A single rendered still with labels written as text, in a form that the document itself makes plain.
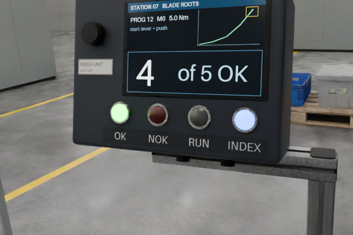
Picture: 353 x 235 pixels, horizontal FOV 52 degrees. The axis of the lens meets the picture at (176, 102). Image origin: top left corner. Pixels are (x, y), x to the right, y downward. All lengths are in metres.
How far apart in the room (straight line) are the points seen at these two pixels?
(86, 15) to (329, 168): 0.35
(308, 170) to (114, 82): 0.25
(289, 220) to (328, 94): 1.78
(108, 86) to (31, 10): 6.41
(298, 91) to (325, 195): 3.31
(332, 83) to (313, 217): 3.26
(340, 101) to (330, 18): 4.50
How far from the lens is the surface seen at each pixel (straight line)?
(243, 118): 0.38
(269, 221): 2.24
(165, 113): 0.41
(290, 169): 0.47
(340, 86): 3.73
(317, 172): 0.46
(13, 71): 6.62
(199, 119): 0.39
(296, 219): 2.28
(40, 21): 6.93
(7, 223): 2.30
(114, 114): 0.44
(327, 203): 0.48
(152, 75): 0.42
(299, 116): 3.73
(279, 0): 0.40
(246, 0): 0.40
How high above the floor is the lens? 1.24
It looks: 16 degrees down
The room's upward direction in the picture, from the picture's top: 4 degrees counter-clockwise
